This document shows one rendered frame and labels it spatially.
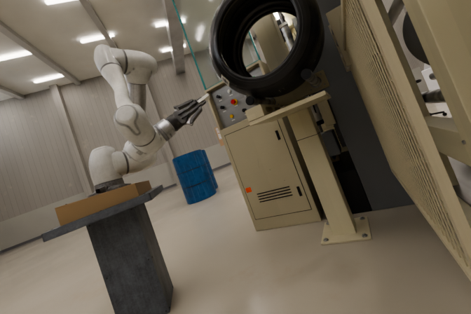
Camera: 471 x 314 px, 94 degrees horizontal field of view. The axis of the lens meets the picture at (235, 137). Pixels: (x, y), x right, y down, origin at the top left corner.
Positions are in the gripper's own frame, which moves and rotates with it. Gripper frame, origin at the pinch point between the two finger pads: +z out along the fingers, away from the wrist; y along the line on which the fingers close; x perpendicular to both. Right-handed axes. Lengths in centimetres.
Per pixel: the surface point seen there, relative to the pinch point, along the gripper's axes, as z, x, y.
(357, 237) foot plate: 16, -42, 103
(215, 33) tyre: 25.5, 11.9, -17.9
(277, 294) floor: -35, -34, 85
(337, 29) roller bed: 72, 12, 23
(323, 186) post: 25, -40, 73
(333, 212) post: 19, -46, 86
